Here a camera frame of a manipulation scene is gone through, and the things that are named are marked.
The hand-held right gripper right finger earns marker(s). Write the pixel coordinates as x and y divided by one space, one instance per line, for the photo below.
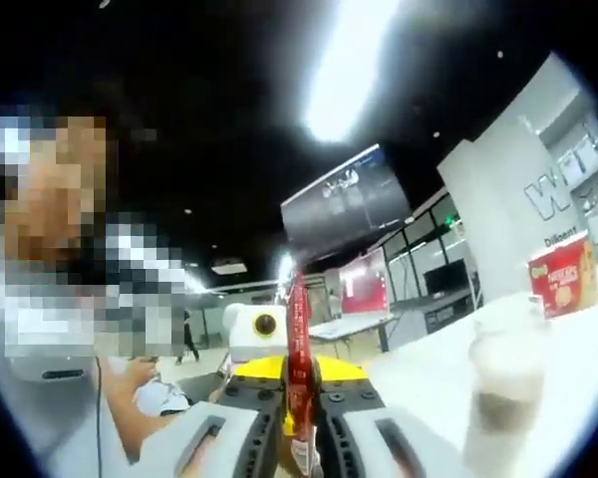
349 398

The red coffee box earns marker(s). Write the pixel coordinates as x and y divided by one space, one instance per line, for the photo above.
563 284

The clear plastic cup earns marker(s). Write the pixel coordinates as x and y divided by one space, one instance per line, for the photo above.
503 388

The hanging dark monitor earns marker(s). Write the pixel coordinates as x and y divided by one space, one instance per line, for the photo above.
344 199

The red coffee pouch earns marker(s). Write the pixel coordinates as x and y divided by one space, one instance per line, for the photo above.
300 338

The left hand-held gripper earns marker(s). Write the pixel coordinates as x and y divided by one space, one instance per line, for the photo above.
241 343

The black television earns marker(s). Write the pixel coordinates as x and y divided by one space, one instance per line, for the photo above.
446 276

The small white desk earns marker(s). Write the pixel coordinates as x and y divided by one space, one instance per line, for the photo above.
349 326

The grey metal shelf rack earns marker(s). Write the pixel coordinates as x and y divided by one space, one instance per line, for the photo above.
588 149

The ceiling light strip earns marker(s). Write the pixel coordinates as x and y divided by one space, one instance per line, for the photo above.
349 65

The white chest device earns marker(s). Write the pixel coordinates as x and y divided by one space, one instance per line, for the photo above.
55 366

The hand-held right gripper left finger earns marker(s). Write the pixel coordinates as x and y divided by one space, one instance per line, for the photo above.
259 393

